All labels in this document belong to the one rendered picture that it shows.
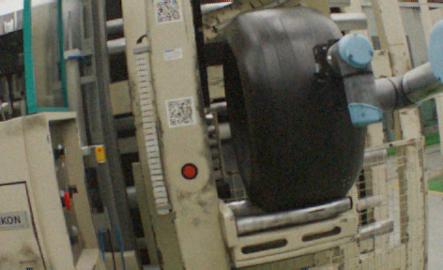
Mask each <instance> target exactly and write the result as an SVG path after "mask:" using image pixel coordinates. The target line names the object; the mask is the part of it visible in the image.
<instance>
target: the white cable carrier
mask: <svg viewBox="0 0 443 270"><path fill-rule="evenodd" d="M144 46H146V44H145V43H140V44H134V46H133V47H134V49H136V48H143V47H144ZM146 52H149V50H147V51H140V52H136V53H135V55H134V58H135V65H136V70H137V73H136V76H137V82H138V88H141V89H139V94H141V95H140V99H142V100H140V105H143V106H141V111H143V112H142V116H144V117H143V118H142V122H143V123H145V124H143V128H145V130H144V134H146V135H145V140H146V141H145V145H147V147H146V152H148V153H147V157H148V163H149V165H148V166H149V169H150V170H149V171H150V174H151V175H150V177H151V179H152V186H153V191H154V197H155V204H156V206H162V205H167V204H171V203H170V202H167V197H166V191H165V185H164V180H163V179H164V178H163V174H162V171H161V165H160V153H159V147H158V140H156V139H157V134H155V133H156V129H159V126H158V125H155V122H153V121H154V116H151V115H153V114H154V113H153V111H150V110H152V109H153V106H152V105H149V104H151V103H152V100H151V99H150V98H151V95H150V93H151V88H150V87H149V86H150V82H149V76H148V70H147V60H146V58H147V56H146ZM147 87H148V88H147ZM148 93H149V94H148ZM168 213H170V210H168V209H165V210H160V211H158V215H162V214H168Z"/></svg>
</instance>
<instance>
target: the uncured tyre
mask: <svg viewBox="0 0 443 270"><path fill-rule="evenodd" d="M331 38H332V39H338V38H343V35H342V33H341V31H340V30H339V28H338V27H337V26H336V25H335V24H334V23H333V22H332V21H331V20H330V19H329V18H328V17H327V16H326V15H324V14H323V13H322V12H320V11H319V10H318V9H316V8H312V7H305V6H299V7H273V8H259V9H252V10H245V11H243V12H240V13H238V14H237V15H236V17H234V18H233V20H232V21H230V22H229V23H228V25H227V26H225V28H224V32H223V41H222V71H223V84H224V95H225V103H226V111H227V118H228V124H229V130H231V135H232V141H233V146H234V150H235V155H236V159H237V166H238V169H239V172H240V176H241V179H242V182H243V186H244V188H245V191H246V194H247V196H248V198H249V200H250V202H251V203H252V204H253V205H255V206H256V207H258V208H259V209H261V210H264V211H265V212H271V211H277V210H283V209H288V208H293V207H294V206H300V205H305V204H311V203H316V202H322V201H327V200H332V199H336V198H338V197H343V196H346V195H347V193H348V192H349V191H350V189H351V188H352V187H353V185H354V183H355V182H356V181H357V179H358V177H359V174H360V171H361V168H362V164H363V159H364V152H365V126H361V127H355V125H354V124H353V123H352V119H351V115H350V111H349V110H348V111H345V112H334V111H333V110H332V109H331V108H330V105H329V88H328V82H315V81H313V73H315V72H316V67H315V62H314V57H313V47H314V46H315V45H317V44H324V43H326V44H328V41H329V40H330V39H331ZM351 174H352V179H351V183H350V184H348V185H346V186H344V187H342V182H343V179H344V178H347V177H349V176H350V175H351ZM309 176H315V177H310V178H304V179H298V180H294V179H297V178H303V177H309ZM291 180H294V181H293V182H288V181H291Z"/></svg>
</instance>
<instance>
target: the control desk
mask: <svg viewBox="0 0 443 270"><path fill-rule="evenodd" d="M98 247H99V239H98V235H97V229H96V224H95V222H94V218H93V213H92V206H91V202H90V200H89V195H88V189H87V183H86V177H85V171H84V161H83V155H82V148H81V143H80V137H79V130H78V125H77V113H76V112H43V113H34V114H29V115H28V116H27V118H18V119H13V120H8V121H5V122H0V270H106V267H105V265H104V261H103V257H102V253H101V251H100V249H99V248H98Z"/></svg>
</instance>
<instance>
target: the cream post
mask: <svg viewBox="0 0 443 270"><path fill-rule="evenodd" d="M154 1H160V0H145V4H144V6H145V22H146V27H147V29H146V31H147V36H148V48H149V57H150V62H151V63H150V68H151V75H152V81H153V87H154V93H153V94H154V100H155V107H156V114H157V120H158V126H159V134H160V146H161V152H162V159H163V165H164V172H165V173H166V179H167V185H168V191H169V198H170V203H171V206H172V209H173V217H174V223H175V229H176V238H177V240H178V245H179V252H180V257H181V263H182V264H183V269H184V270H229V267H228V261H227V255H226V249H225V244H224V241H223V239H222V228H221V222H220V215H219V201H218V194H217V188H216V180H215V173H214V167H212V159H211V154H210V147H209V139H208V135H207V128H206V113H205V106H204V100H203V93H202V85H201V80H200V74H199V67H198V60H197V53H196V47H195V41H194V29H193V23H192V17H191V6H190V0H180V2H181V13H182V19H183V22H169V23H163V24H157V25H156V16H155V10H154V8H155V5H154ZM177 48H182V54H183V58H182V59H176V60H167V61H164V60H165V57H164V50H170V49H177ZM185 97H192V100H193V107H195V108H194V113H196V120H197V124H192V125H186V126H185V127H172V128H168V120H167V113H166V108H165V99H173V98H185ZM188 166H191V167H193V168H194V169H195V175H194V176H192V177H188V176H186V175H185V173H184V170H185V168H186V167H188Z"/></svg>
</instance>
